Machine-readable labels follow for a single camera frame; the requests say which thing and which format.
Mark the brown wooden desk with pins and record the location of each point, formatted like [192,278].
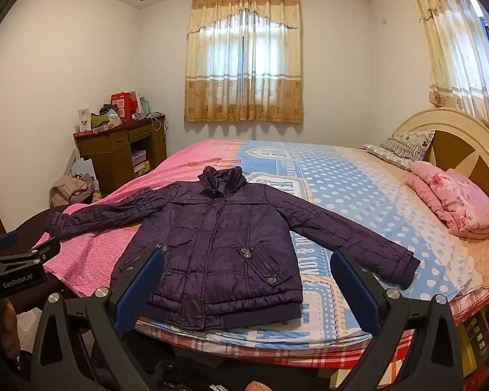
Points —
[120,140]

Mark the white printed card box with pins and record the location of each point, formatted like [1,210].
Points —
[84,120]

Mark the light blue bag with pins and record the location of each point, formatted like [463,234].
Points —
[144,106]

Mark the red gift bag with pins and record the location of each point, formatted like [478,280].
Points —
[122,104]

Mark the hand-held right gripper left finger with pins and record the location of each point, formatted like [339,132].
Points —
[140,289]

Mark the purple quilted jacket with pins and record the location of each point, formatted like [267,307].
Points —
[212,244]

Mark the flat red box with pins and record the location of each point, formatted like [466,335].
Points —
[93,131]

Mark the white paper bag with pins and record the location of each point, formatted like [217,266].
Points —
[81,169]

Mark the pile of beige clothes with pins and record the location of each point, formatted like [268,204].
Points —
[67,189]

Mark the purple box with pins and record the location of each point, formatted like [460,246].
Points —
[139,157]

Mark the beige floral window curtain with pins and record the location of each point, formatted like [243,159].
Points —
[244,89]

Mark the patterned grey pillow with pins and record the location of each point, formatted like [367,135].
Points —
[403,146]

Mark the cream and brown headboard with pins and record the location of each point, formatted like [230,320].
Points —
[452,146]

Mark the beige floral side curtain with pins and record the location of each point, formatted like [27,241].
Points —
[452,69]

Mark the red plaid bed sheet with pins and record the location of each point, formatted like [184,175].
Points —
[309,352]

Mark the green cloth item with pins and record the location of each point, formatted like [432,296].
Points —
[100,121]

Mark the pink folded quilt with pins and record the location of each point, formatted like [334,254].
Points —
[456,199]

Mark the pink and blue printed bedspread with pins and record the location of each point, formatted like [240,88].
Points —
[350,195]

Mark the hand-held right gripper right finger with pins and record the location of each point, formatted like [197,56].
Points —
[356,289]

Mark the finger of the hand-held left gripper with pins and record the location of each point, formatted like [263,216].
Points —
[4,241]
[45,249]

